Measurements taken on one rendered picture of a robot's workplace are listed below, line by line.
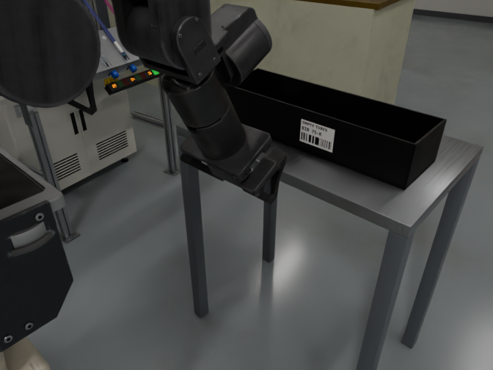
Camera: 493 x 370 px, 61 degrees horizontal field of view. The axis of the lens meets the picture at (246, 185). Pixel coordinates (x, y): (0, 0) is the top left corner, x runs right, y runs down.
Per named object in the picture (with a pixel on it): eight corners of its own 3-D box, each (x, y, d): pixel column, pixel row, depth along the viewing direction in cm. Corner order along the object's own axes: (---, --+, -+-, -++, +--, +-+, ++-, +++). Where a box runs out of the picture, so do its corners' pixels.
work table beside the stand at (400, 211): (353, 439, 124) (410, 227, 81) (194, 313, 163) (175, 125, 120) (416, 342, 152) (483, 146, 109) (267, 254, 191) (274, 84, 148)
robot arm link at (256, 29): (111, 19, 39) (170, 34, 34) (190, -50, 43) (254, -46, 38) (169, 110, 48) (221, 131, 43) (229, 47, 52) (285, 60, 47)
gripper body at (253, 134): (215, 121, 55) (192, 78, 50) (276, 144, 50) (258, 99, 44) (183, 157, 53) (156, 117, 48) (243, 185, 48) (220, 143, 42)
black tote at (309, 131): (218, 119, 123) (218, 81, 117) (257, 102, 134) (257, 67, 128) (404, 190, 91) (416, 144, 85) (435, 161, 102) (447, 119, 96)
